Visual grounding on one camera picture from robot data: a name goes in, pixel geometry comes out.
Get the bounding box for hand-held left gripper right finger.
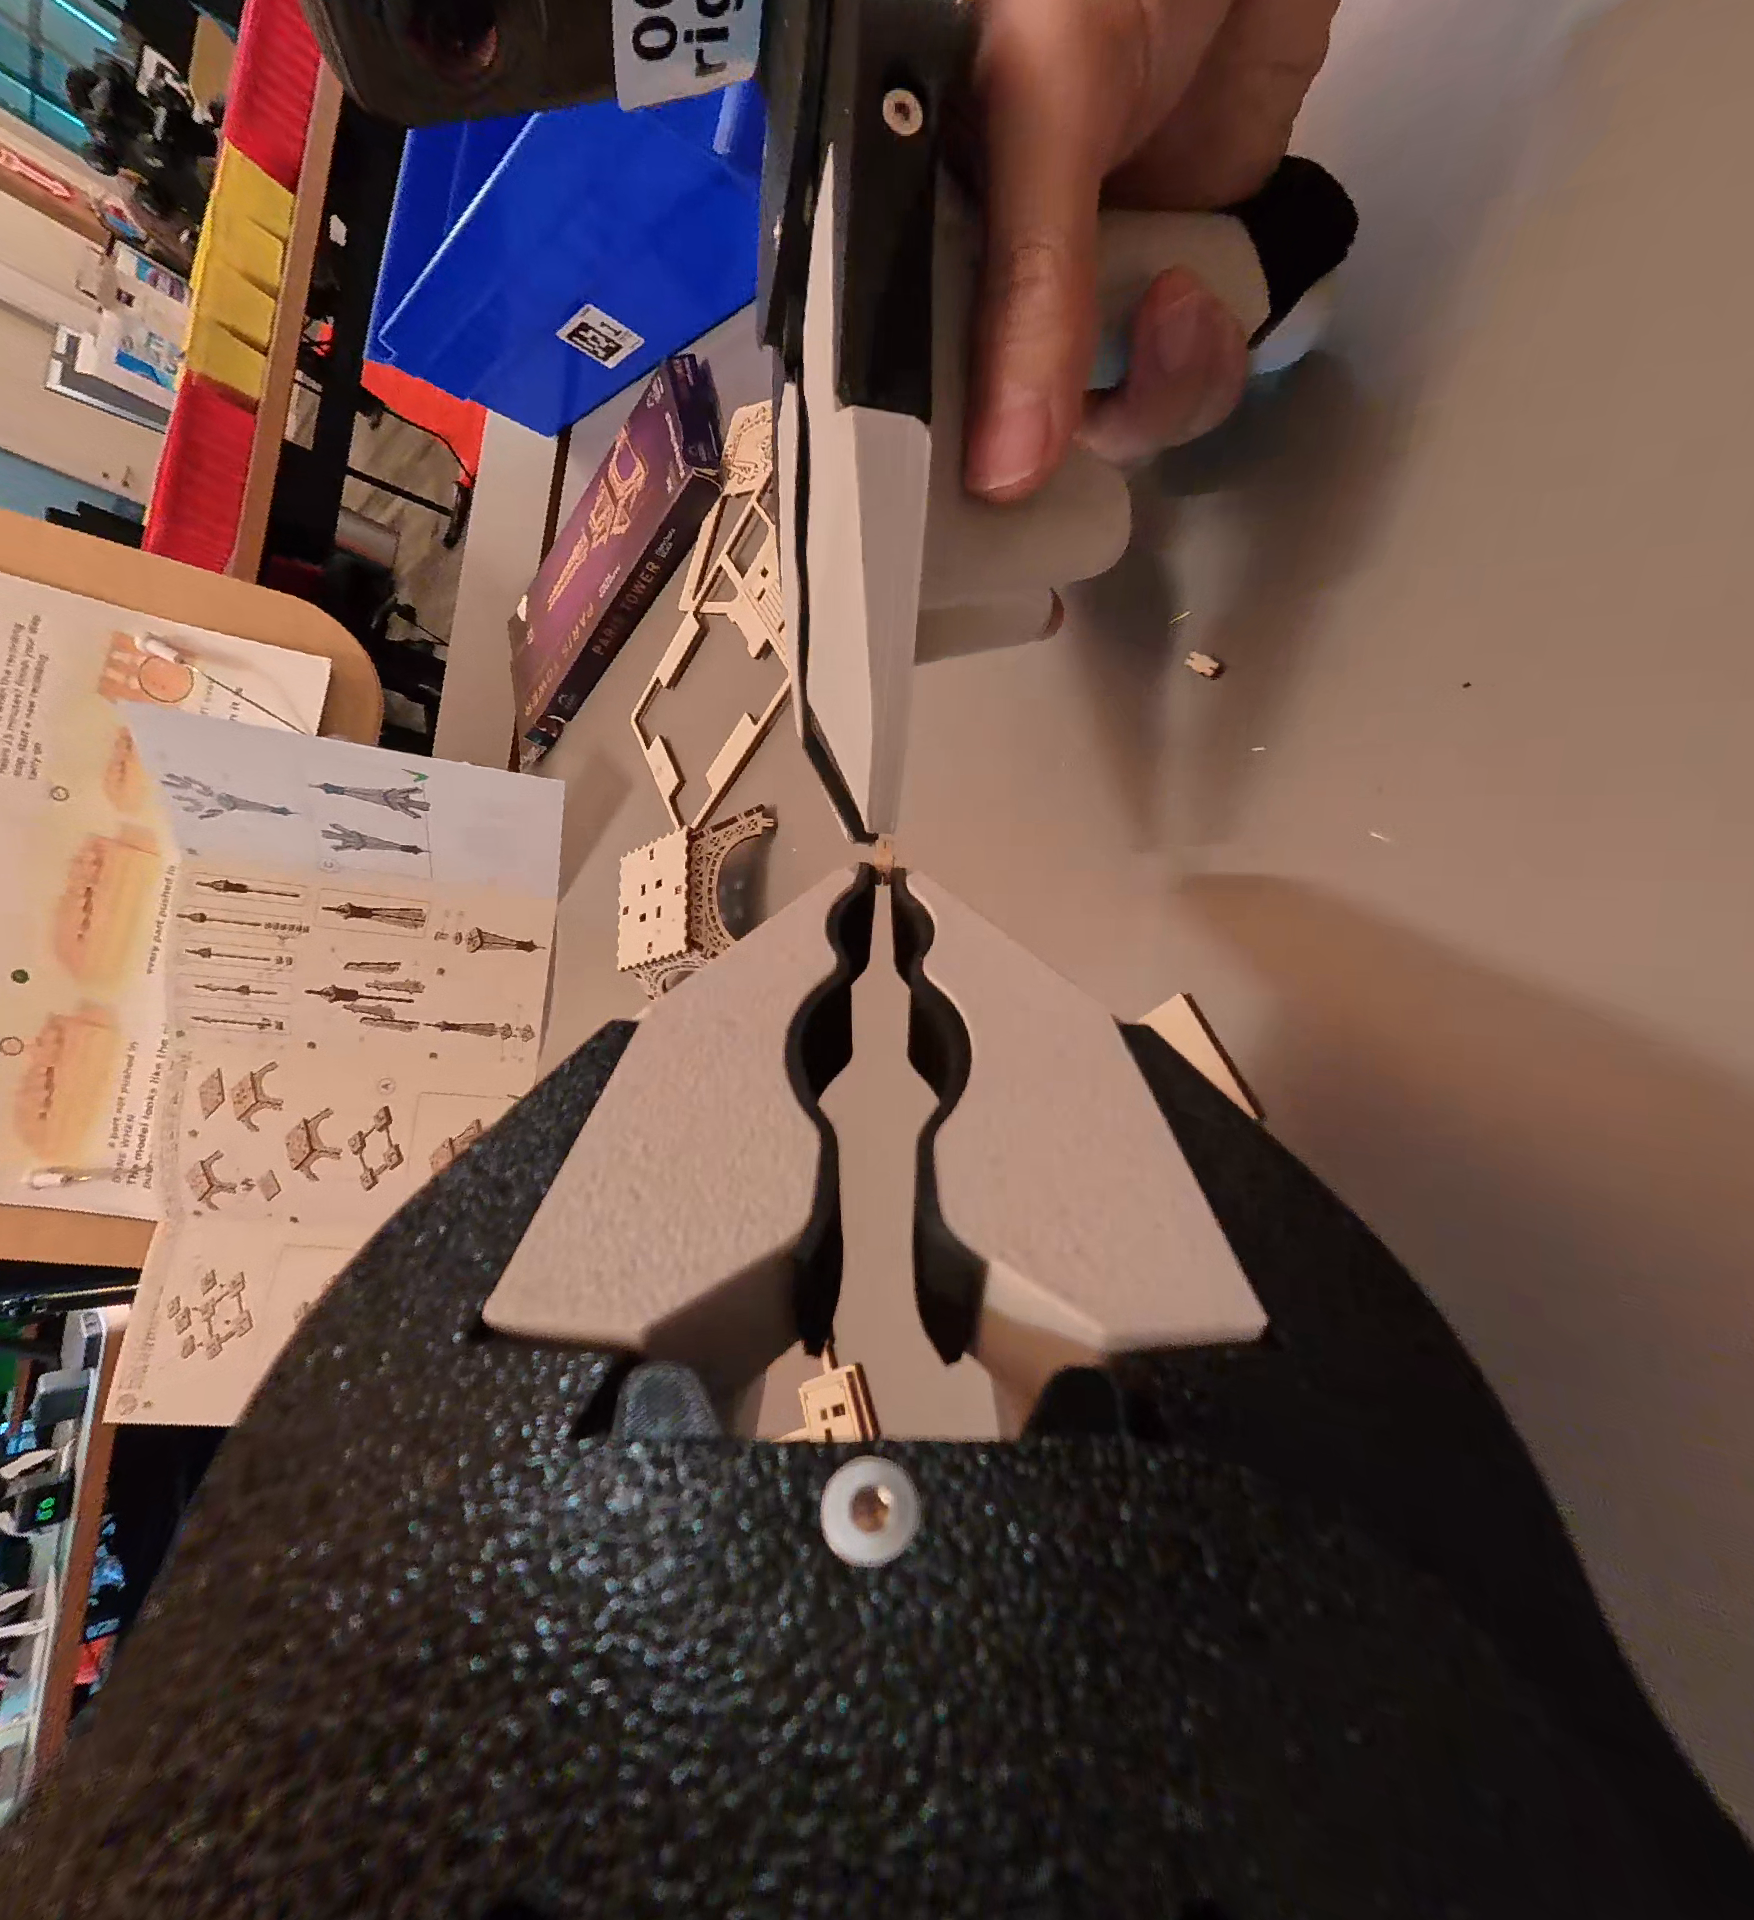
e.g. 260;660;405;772
884;869;1273;1425

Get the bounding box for white printed guide sheet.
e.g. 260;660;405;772
0;547;337;1224

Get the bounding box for red yellow bin rack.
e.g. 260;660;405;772
142;0;355;588

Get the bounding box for purple puzzle box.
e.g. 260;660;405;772
507;356;724;758

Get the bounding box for wooden tower base model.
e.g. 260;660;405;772
618;803;785;998

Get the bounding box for light wooden side table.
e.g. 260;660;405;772
0;482;387;1269

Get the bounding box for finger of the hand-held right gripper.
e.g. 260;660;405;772
772;147;876;842
803;397;941;845

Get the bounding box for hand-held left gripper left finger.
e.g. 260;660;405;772
481;869;882;1435

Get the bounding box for large empty wooden puzzle sheet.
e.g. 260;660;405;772
630;397;798;827

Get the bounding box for folded paper assembly instructions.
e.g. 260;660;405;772
105;706;566;1429

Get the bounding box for small square wooden plate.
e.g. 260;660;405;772
1140;990;1266;1122

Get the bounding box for blue plastic bin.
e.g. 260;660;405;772
366;83;767;437

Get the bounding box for person's right hand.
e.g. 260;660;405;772
961;0;1346;506

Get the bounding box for grey desk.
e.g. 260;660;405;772
427;0;1754;1802

